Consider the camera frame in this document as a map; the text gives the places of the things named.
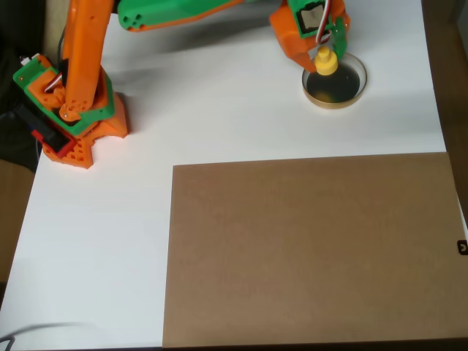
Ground small yellow plastic knob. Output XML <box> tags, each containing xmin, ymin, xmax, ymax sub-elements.
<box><xmin>314</xmin><ymin>46</ymin><xmax>339</xmax><ymax>78</ymax></box>

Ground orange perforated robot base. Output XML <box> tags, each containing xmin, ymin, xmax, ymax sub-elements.
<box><xmin>12</xmin><ymin>53</ymin><xmax>130</xmax><ymax>172</ymax></box>

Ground round dish with dark inside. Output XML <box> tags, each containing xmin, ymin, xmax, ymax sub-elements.
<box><xmin>301</xmin><ymin>51</ymin><xmax>368</xmax><ymax>110</ymax></box>

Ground large white paper sheet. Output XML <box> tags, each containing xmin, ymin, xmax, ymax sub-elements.
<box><xmin>0</xmin><ymin>0</ymin><xmax>448</xmax><ymax>350</ymax></box>

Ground brown fibreboard sheet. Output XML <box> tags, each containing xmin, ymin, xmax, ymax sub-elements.
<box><xmin>162</xmin><ymin>152</ymin><xmax>466</xmax><ymax>348</ymax></box>

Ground light wooden panel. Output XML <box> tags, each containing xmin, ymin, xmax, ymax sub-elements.
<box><xmin>45</xmin><ymin>0</ymin><xmax>75</xmax><ymax>60</ymax></box>

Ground red black controller holder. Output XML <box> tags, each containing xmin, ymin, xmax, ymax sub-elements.
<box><xmin>15</xmin><ymin>104</ymin><xmax>76</xmax><ymax>158</ymax></box>

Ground white red gripper servo wire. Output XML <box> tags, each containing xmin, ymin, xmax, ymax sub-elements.
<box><xmin>315</xmin><ymin>0</ymin><xmax>336</xmax><ymax>44</ymax></box>

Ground thin dark cable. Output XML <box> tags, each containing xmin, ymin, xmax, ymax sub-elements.
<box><xmin>56</xmin><ymin>20</ymin><xmax>71</xmax><ymax>75</ymax></box>

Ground grey cable with black loop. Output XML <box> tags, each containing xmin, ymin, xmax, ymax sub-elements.
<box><xmin>0</xmin><ymin>321</ymin><xmax>91</xmax><ymax>351</ymax></box>

